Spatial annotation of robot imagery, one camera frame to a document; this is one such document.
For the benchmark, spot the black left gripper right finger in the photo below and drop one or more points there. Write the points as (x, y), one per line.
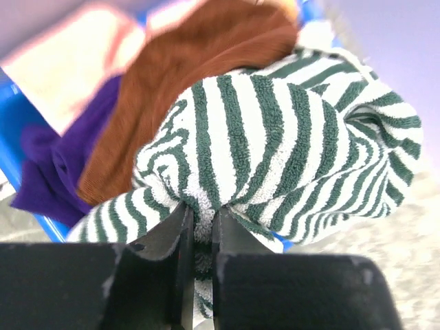
(254, 288)

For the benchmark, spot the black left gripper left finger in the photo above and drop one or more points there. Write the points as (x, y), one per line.
(147, 284)

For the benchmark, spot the green white striped towel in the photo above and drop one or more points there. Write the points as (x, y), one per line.
(295, 151)

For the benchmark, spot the purple towel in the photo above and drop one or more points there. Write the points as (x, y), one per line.
(55, 162)

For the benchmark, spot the pink towel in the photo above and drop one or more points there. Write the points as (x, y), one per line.
(61, 69)

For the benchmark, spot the brown towel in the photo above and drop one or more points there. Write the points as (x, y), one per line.
(217, 37)

